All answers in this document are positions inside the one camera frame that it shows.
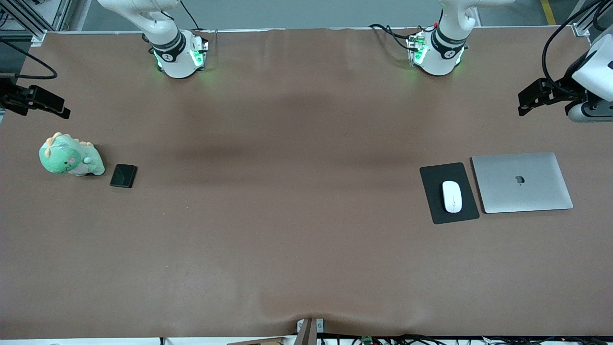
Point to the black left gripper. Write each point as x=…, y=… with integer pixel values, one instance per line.
x=563, y=89

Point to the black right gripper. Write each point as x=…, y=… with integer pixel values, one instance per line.
x=10, y=98

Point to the black phone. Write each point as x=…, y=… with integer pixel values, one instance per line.
x=123, y=176

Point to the white computer mouse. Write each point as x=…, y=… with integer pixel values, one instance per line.
x=452, y=201

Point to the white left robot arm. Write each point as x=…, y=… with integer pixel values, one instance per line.
x=445, y=48

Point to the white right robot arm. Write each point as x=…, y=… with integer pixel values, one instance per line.
x=172, y=57

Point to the black mouse pad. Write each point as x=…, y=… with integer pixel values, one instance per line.
x=431, y=182

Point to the green dinosaur plush toy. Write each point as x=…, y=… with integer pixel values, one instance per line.
x=62, y=158

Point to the silver laptop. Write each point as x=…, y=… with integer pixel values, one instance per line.
x=522, y=184

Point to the brown table cover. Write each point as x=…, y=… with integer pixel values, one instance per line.
x=306, y=263

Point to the small green circuit board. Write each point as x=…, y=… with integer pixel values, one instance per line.
x=367, y=340

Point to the camera mount post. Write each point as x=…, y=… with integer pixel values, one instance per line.
x=306, y=335

